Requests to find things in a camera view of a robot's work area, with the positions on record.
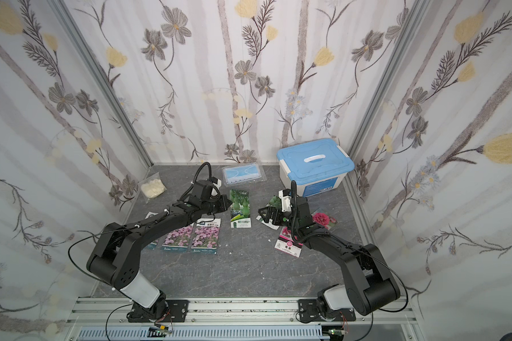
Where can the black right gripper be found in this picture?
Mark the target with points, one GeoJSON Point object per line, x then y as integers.
{"type": "Point", "coordinates": [271, 214]}

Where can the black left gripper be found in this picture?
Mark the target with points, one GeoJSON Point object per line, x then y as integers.
{"type": "Point", "coordinates": [217, 202]}

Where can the small green gourd seed packet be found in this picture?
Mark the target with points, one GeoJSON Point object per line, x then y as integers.
{"type": "Point", "coordinates": [273, 206]}

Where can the large green gourd seed packet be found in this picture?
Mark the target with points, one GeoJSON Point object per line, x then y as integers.
{"type": "Point", "coordinates": [240, 209]}

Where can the red flower seed packet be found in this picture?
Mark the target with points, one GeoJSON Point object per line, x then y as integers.
{"type": "Point", "coordinates": [324, 220]}

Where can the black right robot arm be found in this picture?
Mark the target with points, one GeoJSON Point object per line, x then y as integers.
{"type": "Point", "coordinates": [368, 282]}

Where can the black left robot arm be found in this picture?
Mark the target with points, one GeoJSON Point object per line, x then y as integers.
{"type": "Point", "coordinates": [117, 255]}

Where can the pink label seed packet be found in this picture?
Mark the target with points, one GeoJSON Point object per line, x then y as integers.
{"type": "Point", "coordinates": [286, 244]}

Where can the bag of blue face masks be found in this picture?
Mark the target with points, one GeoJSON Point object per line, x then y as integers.
{"type": "Point", "coordinates": [245, 173]}

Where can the blue lidded storage box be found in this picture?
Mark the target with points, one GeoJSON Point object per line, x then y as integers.
{"type": "Point", "coordinates": [316, 167]}

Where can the bag of cream gloves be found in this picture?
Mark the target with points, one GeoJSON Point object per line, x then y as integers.
{"type": "Point", "coordinates": [152, 186]}

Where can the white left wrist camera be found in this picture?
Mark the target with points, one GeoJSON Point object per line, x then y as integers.
{"type": "Point", "coordinates": [216, 184]}

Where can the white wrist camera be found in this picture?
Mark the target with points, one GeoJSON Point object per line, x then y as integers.
{"type": "Point", "coordinates": [216, 184]}
{"type": "Point", "coordinates": [286, 200]}

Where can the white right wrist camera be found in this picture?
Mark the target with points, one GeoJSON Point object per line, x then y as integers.
{"type": "Point", "coordinates": [286, 200]}

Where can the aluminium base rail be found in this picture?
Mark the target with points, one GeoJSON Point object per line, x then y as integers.
{"type": "Point", "coordinates": [264, 318]}

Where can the aluminium corner frame post left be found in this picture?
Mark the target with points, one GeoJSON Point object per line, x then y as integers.
{"type": "Point", "coordinates": [60, 11]}

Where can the aluminium corner frame post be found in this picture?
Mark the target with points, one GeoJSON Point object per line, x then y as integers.
{"type": "Point", "coordinates": [60, 11]}
{"type": "Point", "coordinates": [407, 34]}

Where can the aluminium corner frame post right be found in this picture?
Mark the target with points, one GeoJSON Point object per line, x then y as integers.
{"type": "Point", "coordinates": [407, 34]}

